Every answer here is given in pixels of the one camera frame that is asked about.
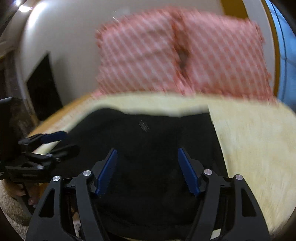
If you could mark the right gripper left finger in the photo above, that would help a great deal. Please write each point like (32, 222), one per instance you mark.
(52, 219)

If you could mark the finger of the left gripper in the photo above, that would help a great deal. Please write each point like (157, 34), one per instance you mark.
(43, 138)
(54, 156)

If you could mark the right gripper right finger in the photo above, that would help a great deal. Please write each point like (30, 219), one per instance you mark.
(227, 208)

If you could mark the black pants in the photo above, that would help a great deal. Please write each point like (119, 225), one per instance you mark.
(147, 197)

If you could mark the person's left hand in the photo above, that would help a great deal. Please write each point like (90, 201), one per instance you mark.
(31, 192)

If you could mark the dark doorway opening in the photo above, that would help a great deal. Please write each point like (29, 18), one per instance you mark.
(42, 89)

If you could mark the yellow patterned bed sheet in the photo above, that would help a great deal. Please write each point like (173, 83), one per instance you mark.
(257, 140)

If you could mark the left pink polka-dot pillow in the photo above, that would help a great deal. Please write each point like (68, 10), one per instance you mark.
(139, 53)

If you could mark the pink polka-dot pillow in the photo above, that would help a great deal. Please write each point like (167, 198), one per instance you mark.
(139, 53)
(224, 55)

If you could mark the right pink polka-dot pillow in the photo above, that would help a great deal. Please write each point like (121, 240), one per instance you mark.
(224, 55)

